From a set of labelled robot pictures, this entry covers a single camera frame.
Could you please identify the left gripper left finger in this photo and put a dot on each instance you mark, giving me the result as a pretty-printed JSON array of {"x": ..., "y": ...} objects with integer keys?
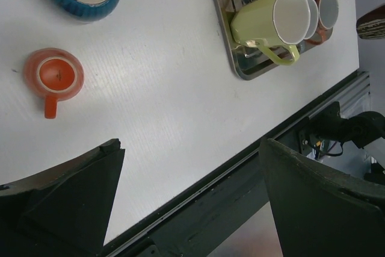
[{"x": 64, "y": 210}]

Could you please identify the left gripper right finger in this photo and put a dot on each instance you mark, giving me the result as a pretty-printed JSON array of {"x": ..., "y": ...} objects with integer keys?
[{"x": 318, "y": 210}]

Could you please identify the pale yellow-green mug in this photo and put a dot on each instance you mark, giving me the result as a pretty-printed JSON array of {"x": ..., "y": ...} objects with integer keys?
[{"x": 274, "y": 27}]

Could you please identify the pink mug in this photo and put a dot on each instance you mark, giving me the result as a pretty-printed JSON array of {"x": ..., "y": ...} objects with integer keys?
[{"x": 328, "y": 12}]

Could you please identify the grey-blue mug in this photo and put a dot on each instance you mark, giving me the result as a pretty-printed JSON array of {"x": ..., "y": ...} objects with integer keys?
[{"x": 314, "y": 18}]

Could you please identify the brown striped mug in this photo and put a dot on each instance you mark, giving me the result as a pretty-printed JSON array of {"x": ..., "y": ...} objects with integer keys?
[{"x": 371, "y": 25}]

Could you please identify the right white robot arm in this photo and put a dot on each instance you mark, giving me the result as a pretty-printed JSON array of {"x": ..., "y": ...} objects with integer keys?
[{"x": 361, "y": 129}]

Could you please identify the small orange cup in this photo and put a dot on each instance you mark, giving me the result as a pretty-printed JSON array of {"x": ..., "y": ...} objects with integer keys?
[{"x": 54, "y": 75}]

